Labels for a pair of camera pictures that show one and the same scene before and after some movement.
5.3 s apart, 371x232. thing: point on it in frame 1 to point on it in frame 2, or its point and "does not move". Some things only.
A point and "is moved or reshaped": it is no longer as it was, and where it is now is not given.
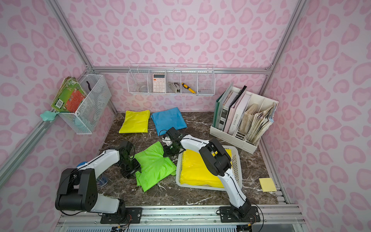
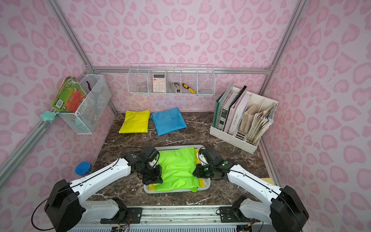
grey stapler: [172, 86] does not move
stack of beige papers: [254, 124] does not move
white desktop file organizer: [242, 118] does not move
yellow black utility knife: [187, 87] does not move
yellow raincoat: [195, 171] to [152, 187]
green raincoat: [155, 167] is moved or reshaped
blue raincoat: [164, 120] does not move
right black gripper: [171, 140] to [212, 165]
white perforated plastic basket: [235, 170] to [207, 181]
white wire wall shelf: [171, 79] does not move
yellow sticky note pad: [267, 184] does not move
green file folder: [219, 106] does not move
